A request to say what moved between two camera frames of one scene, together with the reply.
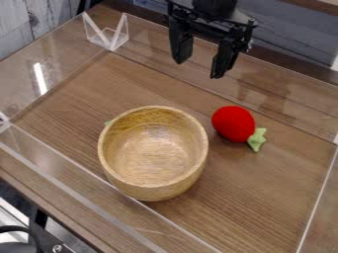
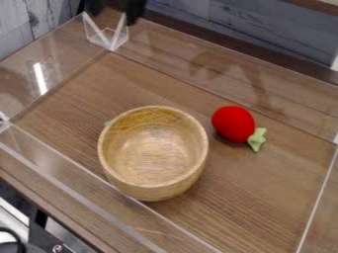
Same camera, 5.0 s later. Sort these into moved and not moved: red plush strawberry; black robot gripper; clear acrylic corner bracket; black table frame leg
Moved: black robot gripper
Not moved: clear acrylic corner bracket; red plush strawberry; black table frame leg
